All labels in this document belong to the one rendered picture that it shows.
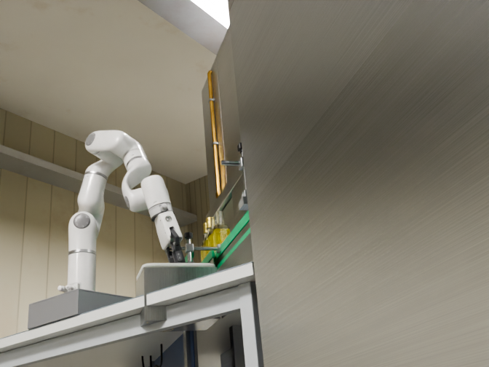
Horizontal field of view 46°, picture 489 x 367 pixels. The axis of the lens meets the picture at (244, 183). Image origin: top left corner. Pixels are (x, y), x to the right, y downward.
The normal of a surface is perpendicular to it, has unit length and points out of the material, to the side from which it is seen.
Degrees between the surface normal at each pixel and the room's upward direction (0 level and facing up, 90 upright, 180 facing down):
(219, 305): 90
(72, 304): 90
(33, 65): 180
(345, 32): 90
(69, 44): 180
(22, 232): 90
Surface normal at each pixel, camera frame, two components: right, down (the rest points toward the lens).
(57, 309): -0.60, -0.28
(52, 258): 0.79, -0.32
